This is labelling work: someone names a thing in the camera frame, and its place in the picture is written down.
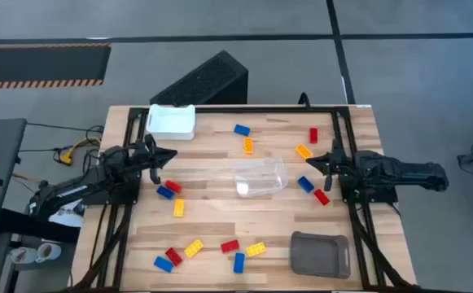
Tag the yellow toy building block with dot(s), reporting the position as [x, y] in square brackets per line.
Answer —
[303, 151]
[179, 208]
[256, 249]
[194, 248]
[248, 145]

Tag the black perforated box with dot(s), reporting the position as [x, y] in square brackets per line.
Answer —
[203, 81]

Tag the grey desk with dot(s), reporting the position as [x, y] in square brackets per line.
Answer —
[4, 163]

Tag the white mug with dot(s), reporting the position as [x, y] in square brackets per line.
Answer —
[23, 255]
[49, 252]

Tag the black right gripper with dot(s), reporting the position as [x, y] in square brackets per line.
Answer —
[340, 167]

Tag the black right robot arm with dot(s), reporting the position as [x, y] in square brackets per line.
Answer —
[403, 173]

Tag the dark low side table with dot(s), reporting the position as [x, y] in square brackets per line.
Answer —
[63, 264]

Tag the black hazard-striped floor mat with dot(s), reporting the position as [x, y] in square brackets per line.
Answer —
[36, 63]

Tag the white printed paper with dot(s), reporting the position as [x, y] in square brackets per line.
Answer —
[69, 217]

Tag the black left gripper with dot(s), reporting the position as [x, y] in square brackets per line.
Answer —
[146, 158]

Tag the blue toy building block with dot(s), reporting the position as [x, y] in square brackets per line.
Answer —
[165, 192]
[239, 263]
[305, 184]
[242, 130]
[163, 264]

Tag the grey plastic tray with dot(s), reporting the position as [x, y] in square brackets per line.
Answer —
[319, 254]

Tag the black aluminium table frame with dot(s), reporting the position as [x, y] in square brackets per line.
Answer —
[260, 110]

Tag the clear plastic bin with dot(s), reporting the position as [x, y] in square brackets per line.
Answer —
[260, 177]

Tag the white plastic bin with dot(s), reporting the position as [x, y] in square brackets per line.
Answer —
[171, 122]

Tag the red toy building block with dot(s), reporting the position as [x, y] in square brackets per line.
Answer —
[173, 186]
[313, 135]
[173, 256]
[321, 197]
[230, 246]

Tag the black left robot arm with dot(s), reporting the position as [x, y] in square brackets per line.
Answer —
[77, 189]

